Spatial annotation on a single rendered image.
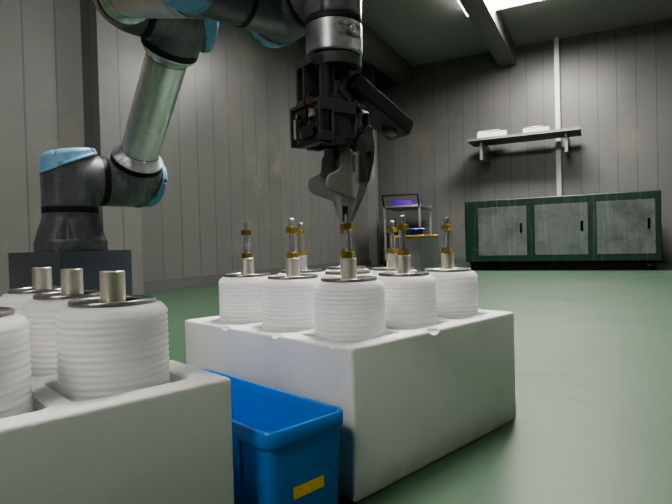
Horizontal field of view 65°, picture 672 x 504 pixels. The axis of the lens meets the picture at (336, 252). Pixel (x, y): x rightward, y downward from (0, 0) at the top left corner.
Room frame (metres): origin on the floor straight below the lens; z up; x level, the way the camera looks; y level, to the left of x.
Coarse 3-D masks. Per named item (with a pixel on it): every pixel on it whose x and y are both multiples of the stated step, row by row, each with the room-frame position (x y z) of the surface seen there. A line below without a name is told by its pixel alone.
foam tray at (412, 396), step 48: (192, 336) 0.86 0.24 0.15; (240, 336) 0.76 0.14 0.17; (288, 336) 0.69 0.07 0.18; (384, 336) 0.67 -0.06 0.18; (432, 336) 0.71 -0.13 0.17; (480, 336) 0.80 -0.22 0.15; (288, 384) 0.69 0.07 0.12; (336, 384) 0.62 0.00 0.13; (384, 384) 0.64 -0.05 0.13; (432, 384) 0.71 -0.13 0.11; (480, 384) 0.80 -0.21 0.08; (384, 432) 0.64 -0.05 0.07; (432, 432) 0.71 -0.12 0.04; (480, 432) 0.79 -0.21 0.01; (384, 480) 0.64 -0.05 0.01
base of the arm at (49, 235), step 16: (48, 208) 1.14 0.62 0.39; (64, 208) 1.14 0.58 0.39; (80, 208) 1.15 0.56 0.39; (96, 208) 1.20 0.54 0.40; (48, 224) 1.13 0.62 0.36; (64, 224) 1.14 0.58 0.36; (80, 224) 1.15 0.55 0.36; (96, 224) 1.18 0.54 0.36; (48, 240) 1.12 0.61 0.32; (64, 240) 1.12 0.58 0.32; (80, 240) 1.14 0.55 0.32; (96, 240) 1.17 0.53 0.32
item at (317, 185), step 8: (328, 160) 0.72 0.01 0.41; (336, 160) 0.72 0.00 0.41; (328, 168) 0.72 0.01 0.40; (336, 168) 0.72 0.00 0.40; (320, 176) 0.71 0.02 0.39; (312, 184) 0.70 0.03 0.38; (320, 184) 0.71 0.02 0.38; (312, 192) 0.70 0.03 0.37; (320, 192) 0.71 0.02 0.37; (328, 192) 0.71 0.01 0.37; (336, 200) 0.72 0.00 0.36; (344, 200) 0.72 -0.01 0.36; (336, 208) 0.72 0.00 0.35; (344, 208) 0.71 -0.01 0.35
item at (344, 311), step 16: (320, 288) 0.68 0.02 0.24; (336, 288) 0.67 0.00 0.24; (352, 288) 0.66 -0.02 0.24; (368, 288) 0.67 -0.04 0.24; (320, 304) 0.68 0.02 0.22; (336, 304) 0.67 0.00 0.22; (352, 304) 0.66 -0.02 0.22; (368, 304) 0.67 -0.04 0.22; (384, 304) 0.70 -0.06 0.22; (320, 320) 0.68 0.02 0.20; (336, 320) 0.67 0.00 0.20; (352, 320) 0.66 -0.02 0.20; (368, 320) 0.67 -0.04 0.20; (384, 320) 0.70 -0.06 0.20; (320, 336) 0.69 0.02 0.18; (336, 336) 0.67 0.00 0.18; (352, 336) 0.66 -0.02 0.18; (368, 336) 0.67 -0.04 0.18
